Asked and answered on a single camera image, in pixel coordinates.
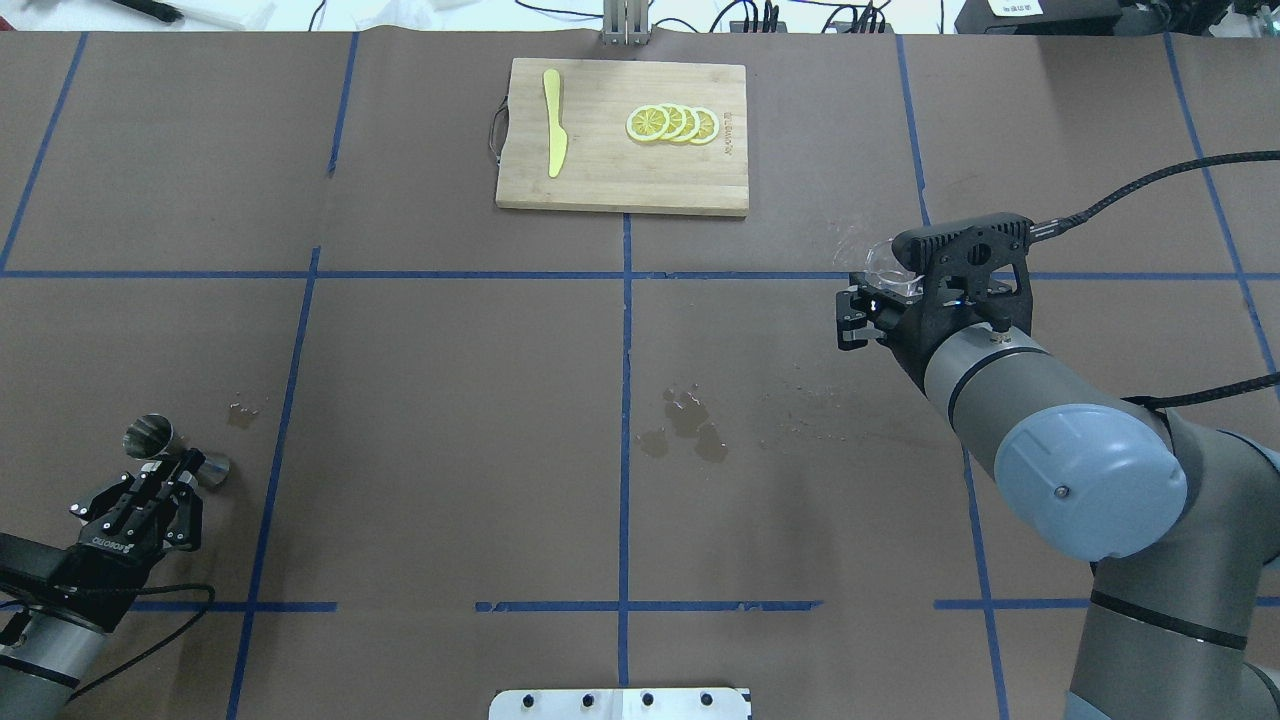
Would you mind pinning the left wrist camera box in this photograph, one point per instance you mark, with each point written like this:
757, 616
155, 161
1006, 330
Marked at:
28, 568

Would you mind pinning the clear glass cup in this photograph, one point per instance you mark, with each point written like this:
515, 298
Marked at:
884, 272

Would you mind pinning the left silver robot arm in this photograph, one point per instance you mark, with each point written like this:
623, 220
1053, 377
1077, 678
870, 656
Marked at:
47, 650

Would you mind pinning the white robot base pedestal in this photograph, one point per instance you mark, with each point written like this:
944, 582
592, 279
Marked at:
623, 703

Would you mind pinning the black desktop box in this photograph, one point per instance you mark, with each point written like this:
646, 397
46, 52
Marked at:
1038, 18

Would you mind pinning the aluminium frame post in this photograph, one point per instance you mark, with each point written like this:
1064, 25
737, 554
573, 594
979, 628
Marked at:
626, 23

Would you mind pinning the black rod tool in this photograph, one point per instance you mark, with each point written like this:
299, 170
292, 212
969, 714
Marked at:
164, 12

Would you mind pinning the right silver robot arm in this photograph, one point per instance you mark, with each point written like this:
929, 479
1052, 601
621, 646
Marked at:
1178, 520

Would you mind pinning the yellow plastic knife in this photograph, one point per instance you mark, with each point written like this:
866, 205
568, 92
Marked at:
558, 141

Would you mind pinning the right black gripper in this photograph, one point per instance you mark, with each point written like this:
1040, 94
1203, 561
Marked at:
908, 328

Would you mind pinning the wooden cutting board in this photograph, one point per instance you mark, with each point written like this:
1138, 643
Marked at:
605, 170

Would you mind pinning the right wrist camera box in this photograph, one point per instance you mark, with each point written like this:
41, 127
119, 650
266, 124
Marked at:
974, 270

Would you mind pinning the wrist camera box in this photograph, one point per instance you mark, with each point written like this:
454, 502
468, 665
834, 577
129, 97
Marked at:
974, 270
28, 568

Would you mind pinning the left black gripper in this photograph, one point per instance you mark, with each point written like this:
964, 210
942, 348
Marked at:
92, 556

